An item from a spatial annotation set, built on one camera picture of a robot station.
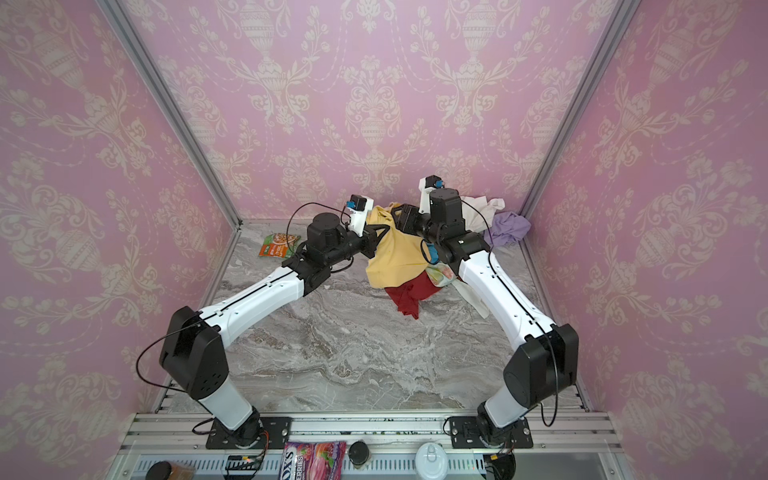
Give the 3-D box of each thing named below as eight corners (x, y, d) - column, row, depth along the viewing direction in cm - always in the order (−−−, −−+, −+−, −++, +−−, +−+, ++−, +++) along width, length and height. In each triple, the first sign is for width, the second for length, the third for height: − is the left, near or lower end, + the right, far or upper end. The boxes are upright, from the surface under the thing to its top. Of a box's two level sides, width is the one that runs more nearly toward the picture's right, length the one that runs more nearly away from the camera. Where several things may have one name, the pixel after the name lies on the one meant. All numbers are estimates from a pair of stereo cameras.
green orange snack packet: (261, 257, 113) (258, 252, 110) (268, 238, 119) (265, 232, 116) (294, 257, 113) (292, 251, 110) (299, 238, 119) (297, 232, 116)
